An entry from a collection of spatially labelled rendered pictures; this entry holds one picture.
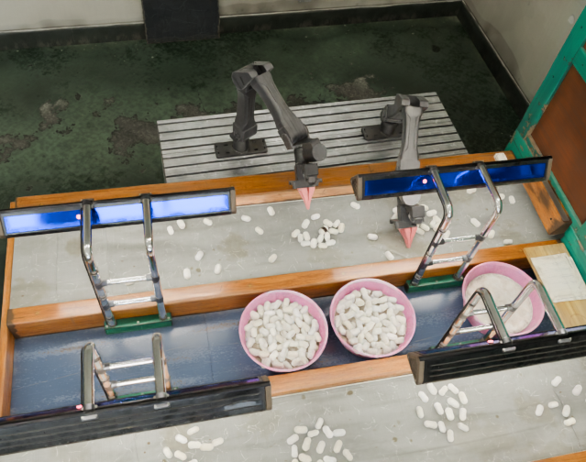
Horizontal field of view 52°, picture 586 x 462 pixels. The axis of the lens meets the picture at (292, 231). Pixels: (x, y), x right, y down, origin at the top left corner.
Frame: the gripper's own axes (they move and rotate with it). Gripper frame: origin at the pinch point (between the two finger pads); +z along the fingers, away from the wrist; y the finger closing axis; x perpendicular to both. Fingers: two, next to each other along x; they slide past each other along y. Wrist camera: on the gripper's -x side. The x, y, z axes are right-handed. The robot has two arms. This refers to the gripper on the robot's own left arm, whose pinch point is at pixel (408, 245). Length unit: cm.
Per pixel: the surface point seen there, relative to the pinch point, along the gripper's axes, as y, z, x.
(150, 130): -85, -52, 146
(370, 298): -18.4, 13.2, -11.2
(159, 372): -83, 9, -59
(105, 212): -94, -24, -25
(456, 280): 13.4, 12.8, -6.6
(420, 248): 4.1, 1.7, -0.1
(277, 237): -43.3, -6.9, 7.0
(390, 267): -9.4, 5.1, -6.7
